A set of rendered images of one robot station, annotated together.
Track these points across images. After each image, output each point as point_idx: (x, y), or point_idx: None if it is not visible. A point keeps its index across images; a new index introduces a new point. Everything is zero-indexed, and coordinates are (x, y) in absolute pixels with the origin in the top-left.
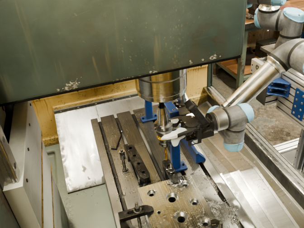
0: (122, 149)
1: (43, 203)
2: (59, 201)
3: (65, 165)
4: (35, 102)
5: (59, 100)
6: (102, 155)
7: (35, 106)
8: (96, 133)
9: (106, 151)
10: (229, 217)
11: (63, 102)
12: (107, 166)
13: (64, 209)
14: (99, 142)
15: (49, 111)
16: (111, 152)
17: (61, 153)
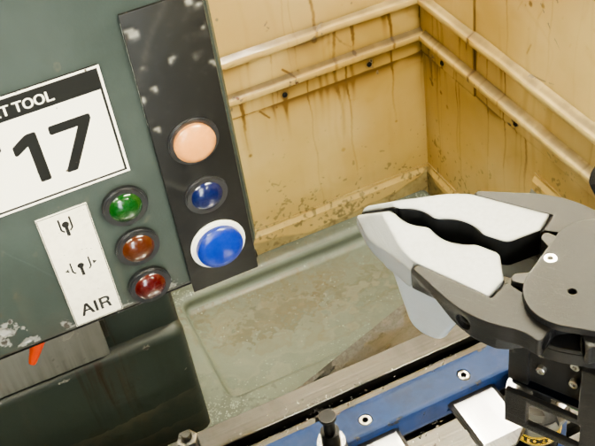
0: (187, 435)
1: None
2: (150, 371)
3: (367, 339)
4: (507, 124)
5: (556, 177)
6: (279, 406)
7: (505, 138)
8: (400, 349)
9: (304, 408)
10: None
11: (561, 195)
12: (227, 435)
13: (191, 403)
14: (350, 375)
15: (527, 184)
16: (297, 425)
17: (404, 305)
